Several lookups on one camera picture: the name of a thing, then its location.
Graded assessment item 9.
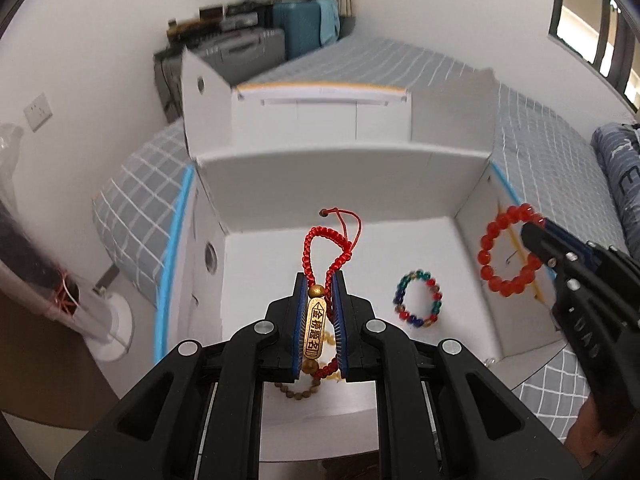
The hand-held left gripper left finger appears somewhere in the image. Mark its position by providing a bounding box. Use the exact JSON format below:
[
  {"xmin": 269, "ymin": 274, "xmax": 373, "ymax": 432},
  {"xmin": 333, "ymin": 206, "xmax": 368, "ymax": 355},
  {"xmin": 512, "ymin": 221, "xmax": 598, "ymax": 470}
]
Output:
[{"xmin": 54, "ymin": 272, "xmax": 308, "ymax": 480}]

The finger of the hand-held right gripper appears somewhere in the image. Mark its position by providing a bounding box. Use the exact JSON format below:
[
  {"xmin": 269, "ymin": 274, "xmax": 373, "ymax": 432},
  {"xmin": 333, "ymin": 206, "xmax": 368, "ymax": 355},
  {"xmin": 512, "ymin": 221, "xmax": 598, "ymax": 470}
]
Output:
[
  {"xmin": 541, "ymin": 217, "xmax": 603, "ymax": 267},
  {"xmin": 520, "ymin": 222, "xmax": 581, "ymax": 291}
]

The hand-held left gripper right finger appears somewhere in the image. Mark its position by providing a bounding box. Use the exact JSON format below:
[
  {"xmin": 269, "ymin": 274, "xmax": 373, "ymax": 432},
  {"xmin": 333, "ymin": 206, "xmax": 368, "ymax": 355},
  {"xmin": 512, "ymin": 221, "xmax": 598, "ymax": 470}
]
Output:
[{"xmin": 332, "ymin": 272, "xmax": 583, "ymax": 480}]

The red cord bracelet gold plate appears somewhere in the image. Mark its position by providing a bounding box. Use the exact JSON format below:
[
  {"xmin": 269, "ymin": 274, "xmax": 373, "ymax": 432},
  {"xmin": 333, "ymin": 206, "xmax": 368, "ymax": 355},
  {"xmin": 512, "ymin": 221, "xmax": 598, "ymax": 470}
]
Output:
[{"xmin": 300, "ymin": 206, "xmax": 362, "ymax": 361}]

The yellow bead bracelet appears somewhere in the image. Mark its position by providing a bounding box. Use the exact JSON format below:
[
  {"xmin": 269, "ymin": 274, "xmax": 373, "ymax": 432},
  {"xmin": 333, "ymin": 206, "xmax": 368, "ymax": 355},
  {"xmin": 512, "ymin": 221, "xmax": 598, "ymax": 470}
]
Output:
[{"xmin": 317, "ymin": 357, "xmax": 348, "ymax": 382}]

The red bead bracelet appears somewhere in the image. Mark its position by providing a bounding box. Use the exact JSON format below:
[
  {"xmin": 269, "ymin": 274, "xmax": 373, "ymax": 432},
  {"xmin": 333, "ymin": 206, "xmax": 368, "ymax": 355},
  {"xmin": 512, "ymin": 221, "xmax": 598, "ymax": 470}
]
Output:
[{"xmin": 478, "ymin": 203, "xmax": 551, "ymax": 297}]

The multicoloured bead bracelet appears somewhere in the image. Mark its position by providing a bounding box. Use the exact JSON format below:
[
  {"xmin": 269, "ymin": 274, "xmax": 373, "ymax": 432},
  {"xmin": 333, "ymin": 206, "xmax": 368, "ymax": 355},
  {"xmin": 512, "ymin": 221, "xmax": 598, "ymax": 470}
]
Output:
[{"xmin": 393, "ymin": 268, "xmax": 443, "ymax": 327}]

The brown wooden bead bracelet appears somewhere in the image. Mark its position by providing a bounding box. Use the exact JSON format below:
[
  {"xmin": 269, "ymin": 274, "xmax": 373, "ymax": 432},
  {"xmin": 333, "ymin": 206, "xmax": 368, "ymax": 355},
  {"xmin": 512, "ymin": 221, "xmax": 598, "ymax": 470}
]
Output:
[{"xmin": 274, "ymin": 372, "xmax": 323, "ymax": 402}]

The blue and yellow cardboard box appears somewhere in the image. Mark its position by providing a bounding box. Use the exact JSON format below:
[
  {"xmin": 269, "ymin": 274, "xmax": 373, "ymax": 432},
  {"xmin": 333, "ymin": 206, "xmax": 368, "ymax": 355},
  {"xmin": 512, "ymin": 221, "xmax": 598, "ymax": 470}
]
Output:
[{"xmin": 155, "ymin": 46, "xmax": 568, "ymax": 461}]

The person's right hand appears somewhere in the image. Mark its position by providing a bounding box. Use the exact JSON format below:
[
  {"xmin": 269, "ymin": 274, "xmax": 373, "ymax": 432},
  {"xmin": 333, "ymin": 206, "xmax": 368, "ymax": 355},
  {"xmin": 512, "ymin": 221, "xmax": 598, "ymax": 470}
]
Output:
[{"xmin": 564, "ymin": 394, "xmax": 617, "ymax": 466}]

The folded blue grey quilt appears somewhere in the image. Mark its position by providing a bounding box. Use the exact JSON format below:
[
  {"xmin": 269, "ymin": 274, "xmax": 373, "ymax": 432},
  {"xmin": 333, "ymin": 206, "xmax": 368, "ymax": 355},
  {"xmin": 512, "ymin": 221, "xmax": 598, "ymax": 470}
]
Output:
[{"xmin": 590, "ymin": 122, "xmax": 640, "ymax": 251}]

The white round stand base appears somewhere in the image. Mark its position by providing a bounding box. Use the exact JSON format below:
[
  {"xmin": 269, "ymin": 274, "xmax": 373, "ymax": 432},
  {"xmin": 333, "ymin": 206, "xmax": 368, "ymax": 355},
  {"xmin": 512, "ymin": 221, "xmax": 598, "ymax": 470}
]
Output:
[{"xmin": 85, "ymin": 292, "xmax": 135, "ymax": 362}]

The dark framed window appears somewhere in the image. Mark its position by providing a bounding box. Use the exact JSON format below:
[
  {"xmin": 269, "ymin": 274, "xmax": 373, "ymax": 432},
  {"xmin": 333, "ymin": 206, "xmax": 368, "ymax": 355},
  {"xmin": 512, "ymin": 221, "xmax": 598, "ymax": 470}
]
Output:
[{"xmin": 547, "ymin": 0, "xmax": 640, "ymax": 111}]

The grey suitcase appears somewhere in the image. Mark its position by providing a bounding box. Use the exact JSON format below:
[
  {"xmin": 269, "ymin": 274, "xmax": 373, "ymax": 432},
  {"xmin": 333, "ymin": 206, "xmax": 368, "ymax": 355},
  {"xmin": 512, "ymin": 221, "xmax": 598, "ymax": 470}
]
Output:
[{"xmin": 200, "ymin": 27, "xmax": 286, "ymax": 81}]

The teal suitcase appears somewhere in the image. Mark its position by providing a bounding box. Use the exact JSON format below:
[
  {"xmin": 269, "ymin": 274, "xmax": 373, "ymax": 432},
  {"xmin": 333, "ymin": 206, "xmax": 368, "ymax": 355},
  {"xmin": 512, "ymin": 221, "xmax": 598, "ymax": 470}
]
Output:
[{"xmin": 272, "ymin": 1, "xmax": 326, "ymax": 61}]

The teal cloth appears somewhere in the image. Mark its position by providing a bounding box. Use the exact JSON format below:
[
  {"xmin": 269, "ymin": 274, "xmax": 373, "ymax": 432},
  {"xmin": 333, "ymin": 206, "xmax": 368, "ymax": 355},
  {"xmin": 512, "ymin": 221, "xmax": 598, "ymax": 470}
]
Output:
[{"xmin": 317, "ymin": 0, "xmax": 341, "ymax": 43}]

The pile of black electronics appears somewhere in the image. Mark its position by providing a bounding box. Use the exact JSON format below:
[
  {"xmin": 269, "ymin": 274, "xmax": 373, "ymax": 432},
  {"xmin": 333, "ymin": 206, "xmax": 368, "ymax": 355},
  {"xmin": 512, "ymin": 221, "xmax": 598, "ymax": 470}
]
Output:
[{"xmin": 167, "ymin": 0, "xmax": 306, "ymax": 41}]

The clear plastic bag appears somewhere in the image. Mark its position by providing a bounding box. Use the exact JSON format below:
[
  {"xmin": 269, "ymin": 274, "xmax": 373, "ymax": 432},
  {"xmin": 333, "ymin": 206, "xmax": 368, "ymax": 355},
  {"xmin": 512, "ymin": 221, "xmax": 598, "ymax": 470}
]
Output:
[{"xmin": 0, "ymin": 122, "xmax": 23, "ymax": 211}]

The white wall socket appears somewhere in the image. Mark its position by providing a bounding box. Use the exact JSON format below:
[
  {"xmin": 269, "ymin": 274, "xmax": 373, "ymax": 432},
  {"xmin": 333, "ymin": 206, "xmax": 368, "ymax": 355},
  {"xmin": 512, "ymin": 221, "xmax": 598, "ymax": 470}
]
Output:
[{"xmin": 22, "ymin": 92, "xmax": 53, "ymax": 131}]

